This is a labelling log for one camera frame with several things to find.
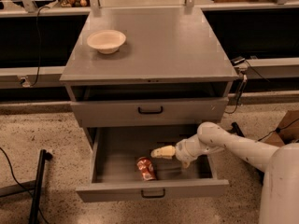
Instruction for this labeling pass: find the black stand leg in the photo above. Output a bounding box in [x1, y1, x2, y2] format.
[29, 149, 52, 224]
[231, 122, 245, 137]

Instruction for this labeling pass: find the black drawer handle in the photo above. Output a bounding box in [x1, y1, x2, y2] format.
[140, 189, 165, 199]
[137, 106, 164, 115]

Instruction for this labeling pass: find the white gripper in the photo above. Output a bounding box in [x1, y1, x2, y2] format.
[150, 135, 201, 169]

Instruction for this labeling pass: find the black stand leg left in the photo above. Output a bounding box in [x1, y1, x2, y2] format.
[29, 149, 52, 224]

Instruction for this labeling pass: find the black drawer handle lower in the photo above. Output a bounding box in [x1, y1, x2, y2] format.
[140, 189, 165, 199]

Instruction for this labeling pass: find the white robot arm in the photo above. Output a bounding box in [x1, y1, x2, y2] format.
[151, 122, 299, 224]

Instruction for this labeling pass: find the black stand leg right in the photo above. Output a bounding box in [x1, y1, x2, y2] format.
[231, 122, 245, 137]

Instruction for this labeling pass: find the red coke can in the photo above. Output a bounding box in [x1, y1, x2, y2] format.
[136, 157, 156, 181]

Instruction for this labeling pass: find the black hanging power cable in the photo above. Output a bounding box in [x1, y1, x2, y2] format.
[30, 5, 51, 88]

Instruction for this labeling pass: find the grey drawer cabinet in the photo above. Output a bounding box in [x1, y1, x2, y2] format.
[60, 7, 237, 142]

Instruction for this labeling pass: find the black floor cable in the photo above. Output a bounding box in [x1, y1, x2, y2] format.
[0, 146, 50, 224]

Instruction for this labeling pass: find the white paper bowl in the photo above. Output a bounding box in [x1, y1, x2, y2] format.
[87, 30, 126, 54]

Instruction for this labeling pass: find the black cable with clamp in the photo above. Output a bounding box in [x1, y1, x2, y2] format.
[224, 56, 269, 115]

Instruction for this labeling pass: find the open grey middle drawer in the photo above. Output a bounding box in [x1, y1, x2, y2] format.
[77, 125, 229, 203]

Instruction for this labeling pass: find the cardboard box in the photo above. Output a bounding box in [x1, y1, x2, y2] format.
[263, 110, 299, 147]

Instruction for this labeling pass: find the black drawer handle upper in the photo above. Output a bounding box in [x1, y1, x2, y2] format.
[137, 106, 164, 115]

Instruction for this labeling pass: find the closed grey top drawer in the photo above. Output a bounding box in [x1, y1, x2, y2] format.
[71, 98, 228, 127]

